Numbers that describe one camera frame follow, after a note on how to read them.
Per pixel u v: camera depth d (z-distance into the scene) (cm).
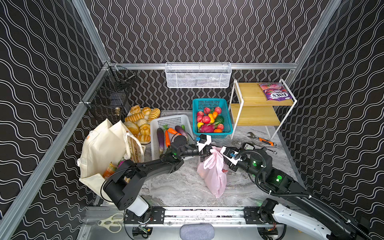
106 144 79
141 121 109
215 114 112
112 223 72
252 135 104
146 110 117
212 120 109
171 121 106
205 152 66
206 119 106
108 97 92
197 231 68
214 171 69
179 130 105
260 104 80
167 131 106
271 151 98
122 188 44
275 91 80
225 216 76
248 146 98
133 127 105
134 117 112
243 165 59
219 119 107
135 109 117
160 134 101
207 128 100
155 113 115
